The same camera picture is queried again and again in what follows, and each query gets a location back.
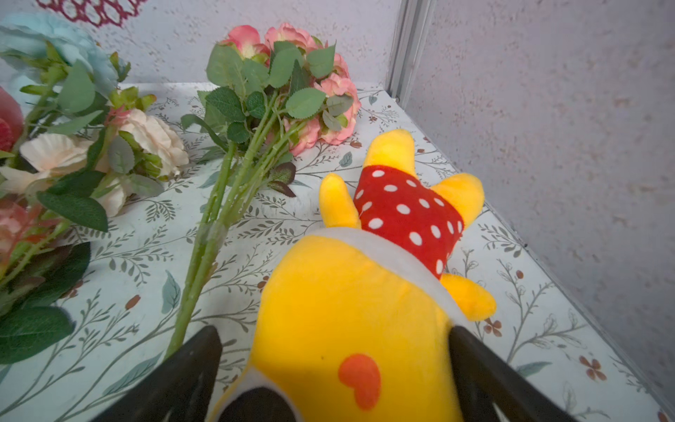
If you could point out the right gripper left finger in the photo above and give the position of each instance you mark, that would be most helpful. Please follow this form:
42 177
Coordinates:
180 389

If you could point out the pink rose bouquet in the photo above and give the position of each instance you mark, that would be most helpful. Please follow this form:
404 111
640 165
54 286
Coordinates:
275 95
74 148

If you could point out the yellow plush toy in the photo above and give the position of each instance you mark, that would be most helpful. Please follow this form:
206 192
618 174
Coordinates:
354 322

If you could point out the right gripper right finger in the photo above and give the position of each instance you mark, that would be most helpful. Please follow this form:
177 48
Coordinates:
486 385

